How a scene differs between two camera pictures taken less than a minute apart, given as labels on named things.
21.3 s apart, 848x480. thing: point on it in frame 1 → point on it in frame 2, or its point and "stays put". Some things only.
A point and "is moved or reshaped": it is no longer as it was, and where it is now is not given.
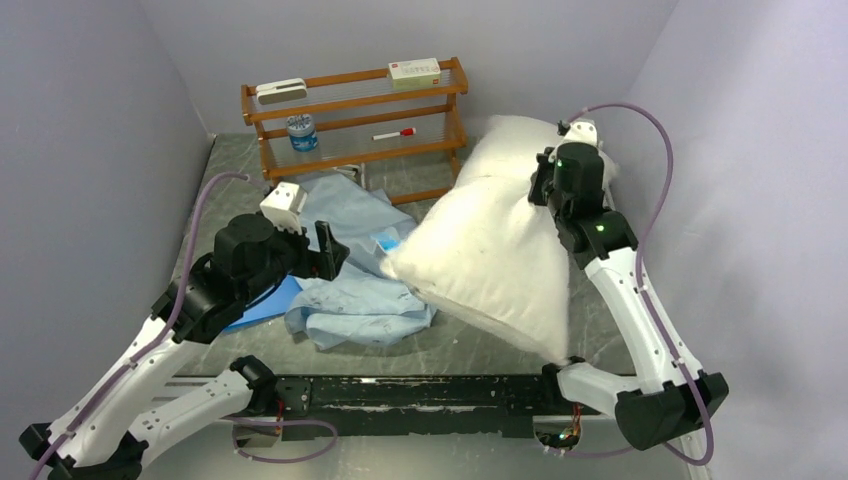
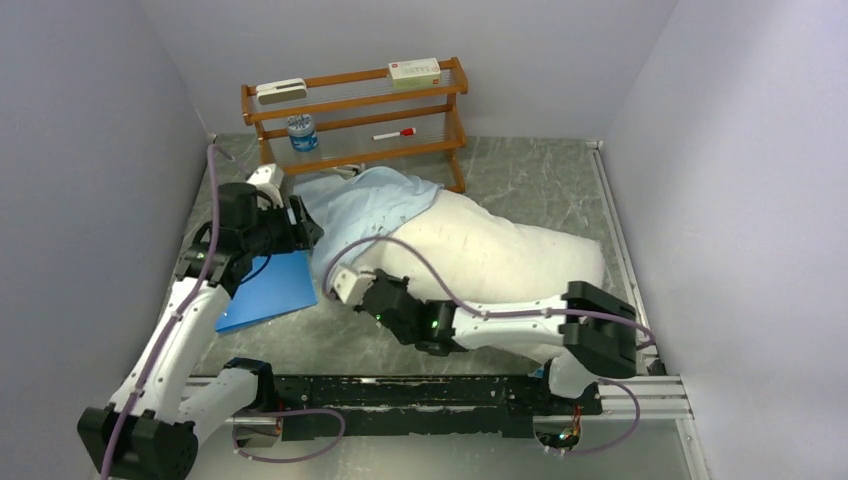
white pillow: x=483 y=250 is moved or reshaped
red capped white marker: x=404 y=133 stays put
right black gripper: x=545 y=165 → x=381 y=275
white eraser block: x=281 y=91 stays put
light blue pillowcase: x=361 y=304 is moved or reshaped
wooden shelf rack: x=357 y=118 stays put
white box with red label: x=415 y=73 stays put
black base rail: x=313 y=408 stays put
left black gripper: x=324 y=263 → x=299 y=235
